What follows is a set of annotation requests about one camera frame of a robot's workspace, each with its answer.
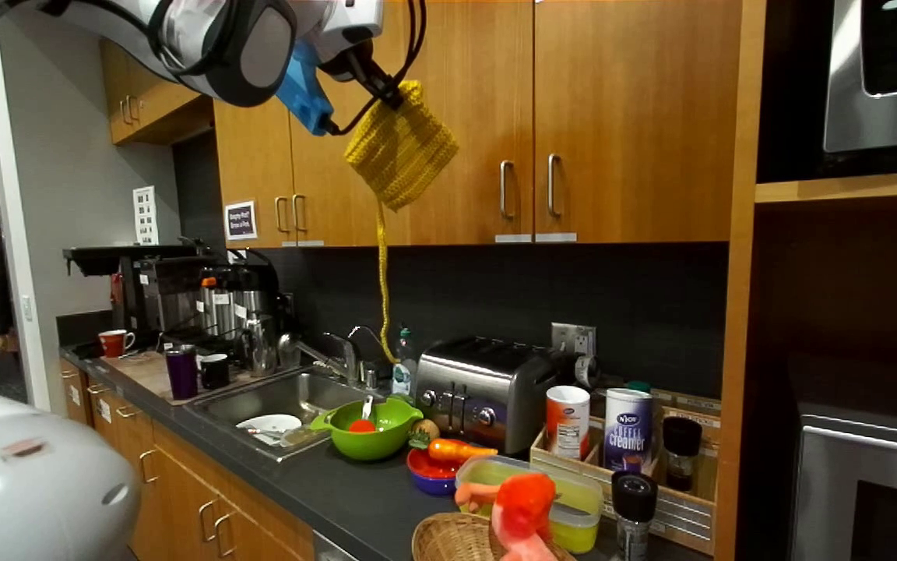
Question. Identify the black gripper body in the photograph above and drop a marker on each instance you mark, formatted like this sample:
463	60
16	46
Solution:
361	65

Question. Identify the yellow knitted towel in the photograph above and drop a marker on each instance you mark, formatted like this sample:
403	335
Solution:
401	155

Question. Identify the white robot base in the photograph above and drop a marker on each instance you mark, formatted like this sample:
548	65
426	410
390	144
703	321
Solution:
62	491

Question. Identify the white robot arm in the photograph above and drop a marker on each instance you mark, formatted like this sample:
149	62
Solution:
239	50

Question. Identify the cabinet door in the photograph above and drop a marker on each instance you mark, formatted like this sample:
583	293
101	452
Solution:
476	81
634	118

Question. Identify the purple sign on cabinet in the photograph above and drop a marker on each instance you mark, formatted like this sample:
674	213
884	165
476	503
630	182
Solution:
240	223

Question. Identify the rightmost upper cabinet door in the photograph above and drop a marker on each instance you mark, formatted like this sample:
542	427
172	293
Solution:
634	118

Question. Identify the lower cabinet doors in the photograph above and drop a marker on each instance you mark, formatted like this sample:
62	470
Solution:
187	506

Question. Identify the steel coffee airpot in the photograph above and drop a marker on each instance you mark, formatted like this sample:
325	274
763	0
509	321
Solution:
232	303

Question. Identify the chrome faucet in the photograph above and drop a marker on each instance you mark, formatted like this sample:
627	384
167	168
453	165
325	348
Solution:
361	352

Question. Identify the dish soap bottle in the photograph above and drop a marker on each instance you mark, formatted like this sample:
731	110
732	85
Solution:
405	362

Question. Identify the stainless steel sink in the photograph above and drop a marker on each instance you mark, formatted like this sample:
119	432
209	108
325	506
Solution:
298	393

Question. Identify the black mug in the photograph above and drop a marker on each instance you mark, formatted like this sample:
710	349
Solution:
213	372

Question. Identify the silver toaster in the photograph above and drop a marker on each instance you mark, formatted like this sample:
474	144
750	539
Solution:
487	392

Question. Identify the purple mug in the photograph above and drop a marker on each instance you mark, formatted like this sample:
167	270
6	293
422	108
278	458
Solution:
181	372

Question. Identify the green plastic bowl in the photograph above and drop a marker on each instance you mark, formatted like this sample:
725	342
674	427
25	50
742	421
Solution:
367	436

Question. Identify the red mug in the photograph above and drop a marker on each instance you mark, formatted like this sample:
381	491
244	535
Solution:
115	342

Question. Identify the white plate in sink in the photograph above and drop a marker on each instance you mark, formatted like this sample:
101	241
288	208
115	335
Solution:
270	426

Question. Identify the orange carrot toy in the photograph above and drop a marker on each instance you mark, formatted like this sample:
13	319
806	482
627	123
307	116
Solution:
457	451

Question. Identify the red white canister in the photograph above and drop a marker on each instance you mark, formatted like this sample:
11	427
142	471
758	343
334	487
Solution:
567	421

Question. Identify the blue small bowl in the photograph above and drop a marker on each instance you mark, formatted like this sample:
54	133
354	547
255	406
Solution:
429	476

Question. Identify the wicker basket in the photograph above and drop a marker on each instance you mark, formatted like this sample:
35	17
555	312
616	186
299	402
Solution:
453	536

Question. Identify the dark lidded jar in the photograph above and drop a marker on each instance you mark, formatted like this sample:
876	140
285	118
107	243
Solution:
683	444

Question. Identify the yellow-green plastic container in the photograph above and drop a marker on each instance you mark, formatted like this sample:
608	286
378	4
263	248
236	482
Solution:
578	503

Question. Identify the black pepper grinder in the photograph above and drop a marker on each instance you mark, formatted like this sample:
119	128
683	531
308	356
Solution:
634	503

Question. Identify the microwave oven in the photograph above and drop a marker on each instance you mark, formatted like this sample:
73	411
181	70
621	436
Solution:
859	95

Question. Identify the stainless dishwasher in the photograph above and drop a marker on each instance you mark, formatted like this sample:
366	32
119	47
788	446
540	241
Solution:
845	503

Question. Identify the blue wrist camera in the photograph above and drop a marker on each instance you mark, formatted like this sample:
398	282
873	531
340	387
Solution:
304	95

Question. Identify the wall power outlet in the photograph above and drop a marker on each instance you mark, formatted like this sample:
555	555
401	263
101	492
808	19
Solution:
574	342

